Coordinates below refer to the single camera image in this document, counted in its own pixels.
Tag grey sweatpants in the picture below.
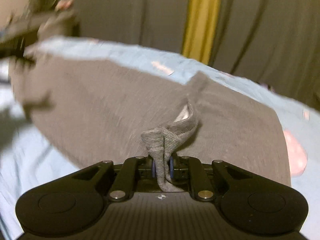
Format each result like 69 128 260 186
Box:
9 44 291 192

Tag yellow curtain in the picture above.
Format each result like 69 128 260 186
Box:
182 0 221 64

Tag grey curtain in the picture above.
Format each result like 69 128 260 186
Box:
75 0 319 109

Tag light blue mushroom bedsheet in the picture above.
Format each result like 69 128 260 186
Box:
1 36 319 239

